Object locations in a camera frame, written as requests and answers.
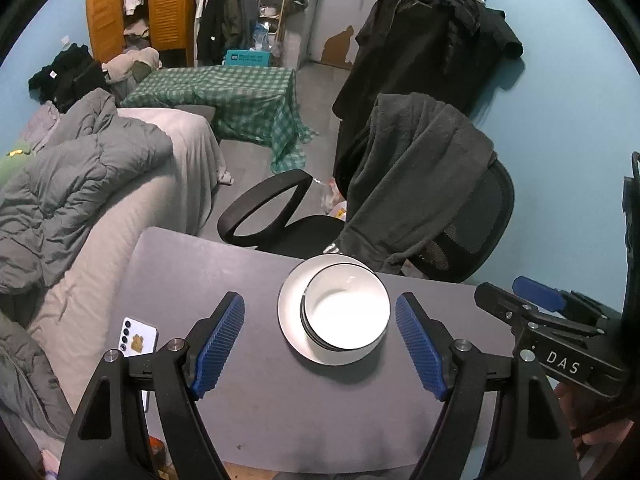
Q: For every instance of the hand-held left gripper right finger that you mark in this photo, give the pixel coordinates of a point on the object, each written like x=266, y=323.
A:
x=420, y=347

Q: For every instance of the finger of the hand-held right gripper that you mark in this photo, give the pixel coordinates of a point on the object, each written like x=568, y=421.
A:
x=500, y=305
x=540, y=292

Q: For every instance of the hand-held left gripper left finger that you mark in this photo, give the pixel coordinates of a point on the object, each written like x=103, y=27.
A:
x=220, y=345

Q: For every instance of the white plate with black rim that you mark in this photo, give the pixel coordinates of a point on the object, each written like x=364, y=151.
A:
x=290, y=315

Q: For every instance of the person's right hand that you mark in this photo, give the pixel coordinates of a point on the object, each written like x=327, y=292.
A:
x=595, y=442

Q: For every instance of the black mesh office chair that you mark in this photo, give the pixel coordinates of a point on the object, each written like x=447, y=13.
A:
x=475, y=230

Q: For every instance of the white smartphone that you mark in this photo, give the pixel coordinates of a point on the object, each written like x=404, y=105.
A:
x=137, y=337

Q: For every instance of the bed with grey sheet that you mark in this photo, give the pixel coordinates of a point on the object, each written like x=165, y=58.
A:
x=165, y=200

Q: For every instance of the dark grey fleece hoodie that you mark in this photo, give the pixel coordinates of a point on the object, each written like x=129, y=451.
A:
x=415, y=170

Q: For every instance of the plastic bag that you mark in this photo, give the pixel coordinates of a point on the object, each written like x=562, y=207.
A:
x=335, y=200

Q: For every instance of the dark grey padded jacket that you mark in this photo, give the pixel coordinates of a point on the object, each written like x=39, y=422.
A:
x=25, y=370

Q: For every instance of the grey duvet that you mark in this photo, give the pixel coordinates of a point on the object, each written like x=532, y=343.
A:
x=75, y=185

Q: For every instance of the green checked tablecloth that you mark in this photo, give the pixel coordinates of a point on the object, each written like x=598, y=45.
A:
x=240, y=95

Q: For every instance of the black hanging coats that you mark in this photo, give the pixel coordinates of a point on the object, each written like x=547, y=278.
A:
x=425, y=50

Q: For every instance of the green pillow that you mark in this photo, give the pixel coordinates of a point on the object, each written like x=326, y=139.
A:
x=12, y=162

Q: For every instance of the blue plastic crate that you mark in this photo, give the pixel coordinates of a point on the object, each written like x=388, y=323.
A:
x=247, y=57

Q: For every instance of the beige clothes pile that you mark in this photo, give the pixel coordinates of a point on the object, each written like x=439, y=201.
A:
x=130, y=62

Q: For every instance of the black bag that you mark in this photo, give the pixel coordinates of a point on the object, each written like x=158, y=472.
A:
x=70, y=75

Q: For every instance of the black hanging jacket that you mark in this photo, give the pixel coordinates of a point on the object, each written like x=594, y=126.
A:
x=212, y=20

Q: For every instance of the dark green hanging jacket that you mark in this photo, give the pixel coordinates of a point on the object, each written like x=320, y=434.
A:
x=240, y=15

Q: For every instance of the grey door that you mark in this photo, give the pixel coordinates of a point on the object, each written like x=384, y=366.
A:
x=320, y=20

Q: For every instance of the wooden louvred wardrobe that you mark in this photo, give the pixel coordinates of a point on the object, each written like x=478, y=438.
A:
x=170, y=5

